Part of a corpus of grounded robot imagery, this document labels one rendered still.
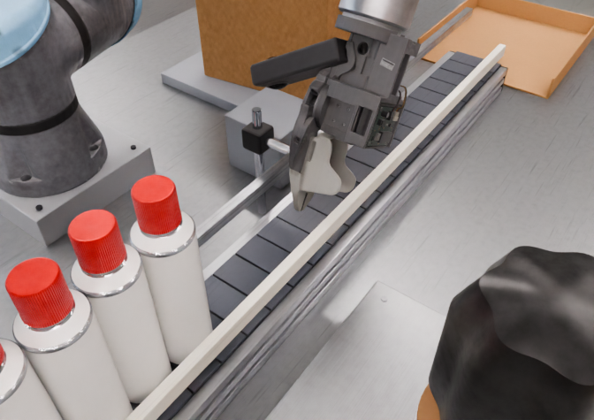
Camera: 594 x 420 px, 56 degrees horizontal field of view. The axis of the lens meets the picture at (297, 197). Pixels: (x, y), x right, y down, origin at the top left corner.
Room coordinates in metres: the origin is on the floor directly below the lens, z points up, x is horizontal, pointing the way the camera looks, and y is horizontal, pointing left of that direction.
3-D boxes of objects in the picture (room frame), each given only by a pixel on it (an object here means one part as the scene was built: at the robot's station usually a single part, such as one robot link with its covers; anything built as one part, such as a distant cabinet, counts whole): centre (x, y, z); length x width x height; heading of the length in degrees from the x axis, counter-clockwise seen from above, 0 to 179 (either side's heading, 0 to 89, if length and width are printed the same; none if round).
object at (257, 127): (0.55, 0.03, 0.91); 0.07 x 0.03 x 0.17; 54
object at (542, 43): (1.04, -0.42, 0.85); 0.30 x 0.26 x 0.04; 144
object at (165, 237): (0.31, 0.11, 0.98); 0.05 x 0.05 x 0.20
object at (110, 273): (0.28, 0.14, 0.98); 0.05 x 0.05 x 0.20
